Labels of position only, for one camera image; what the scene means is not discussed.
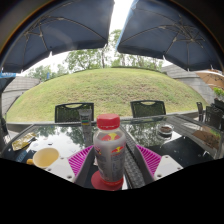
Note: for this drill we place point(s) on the navy umbrella with light-blue edge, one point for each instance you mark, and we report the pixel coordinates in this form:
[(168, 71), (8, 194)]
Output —
[(170, 30)]

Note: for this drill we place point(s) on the navy umbrella with blue trim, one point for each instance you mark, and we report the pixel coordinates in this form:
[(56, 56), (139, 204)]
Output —
[(6, 80)]

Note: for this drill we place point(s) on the small glass ashtray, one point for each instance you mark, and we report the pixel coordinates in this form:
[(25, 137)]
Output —
[(165, 130)]

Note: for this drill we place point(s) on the dark wicker patio chair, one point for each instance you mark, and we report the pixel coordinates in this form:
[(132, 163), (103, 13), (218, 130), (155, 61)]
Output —
[(200, 111), (214, 118)]

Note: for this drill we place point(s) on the black mesh-back chair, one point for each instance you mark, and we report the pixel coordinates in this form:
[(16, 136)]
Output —
[(68, 114), (148, 109)]

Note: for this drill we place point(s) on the large navy patio umbrella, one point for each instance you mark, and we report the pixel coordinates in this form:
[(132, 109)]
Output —
[(60, 30)]

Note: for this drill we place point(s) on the flat round red coaster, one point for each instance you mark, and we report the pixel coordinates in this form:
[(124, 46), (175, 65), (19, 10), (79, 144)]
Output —
[(96, 183)]

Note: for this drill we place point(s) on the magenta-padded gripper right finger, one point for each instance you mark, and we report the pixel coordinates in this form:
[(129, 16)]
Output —
[(166, 166)]

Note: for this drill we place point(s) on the pale yellow mug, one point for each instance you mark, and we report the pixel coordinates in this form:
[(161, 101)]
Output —
[(46, 157)]

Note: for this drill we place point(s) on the beige patio umbrella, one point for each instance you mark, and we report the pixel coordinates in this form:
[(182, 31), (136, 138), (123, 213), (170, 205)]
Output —
[(211, 79)]

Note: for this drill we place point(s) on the red-capped clear drink bottle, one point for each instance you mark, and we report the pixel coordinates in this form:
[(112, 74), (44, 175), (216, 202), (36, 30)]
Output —
[(110, 153)]

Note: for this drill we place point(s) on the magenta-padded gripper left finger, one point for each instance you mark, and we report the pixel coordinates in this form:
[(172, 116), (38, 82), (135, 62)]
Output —
[(60, 167)]

